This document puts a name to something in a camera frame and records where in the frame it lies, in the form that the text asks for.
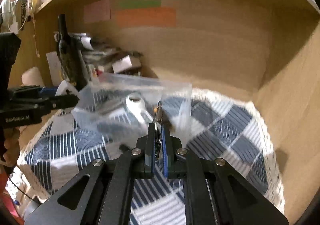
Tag person's left hand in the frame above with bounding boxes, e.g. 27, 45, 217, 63
1, 128, 20, 167

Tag white paper roll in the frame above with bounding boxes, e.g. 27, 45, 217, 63
21, 67, 44, 87

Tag dark wine bottle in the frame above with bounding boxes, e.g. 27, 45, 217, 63
57, 14, 87, 91

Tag blue white patterned cloth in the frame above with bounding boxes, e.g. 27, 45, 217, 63
18, 86, 288, 224

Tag clear plastic storage bin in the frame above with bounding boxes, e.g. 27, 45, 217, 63
71, 73, 191, 145

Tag white bottle opener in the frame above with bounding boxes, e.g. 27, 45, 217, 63
125, 93, 153, 127

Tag stack of papers and books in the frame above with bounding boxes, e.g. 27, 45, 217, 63
69, 33, 142, 74

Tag small white cardboard box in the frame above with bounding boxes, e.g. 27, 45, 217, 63
112, 55, 142, 74

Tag pink sticky note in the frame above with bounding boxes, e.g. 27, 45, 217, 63
84, 0, 111, 24

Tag green sticky note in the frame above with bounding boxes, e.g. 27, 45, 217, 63
118, 0, 162, 10

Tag orange sticky note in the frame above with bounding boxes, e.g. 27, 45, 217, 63
115, 7, 176, 28

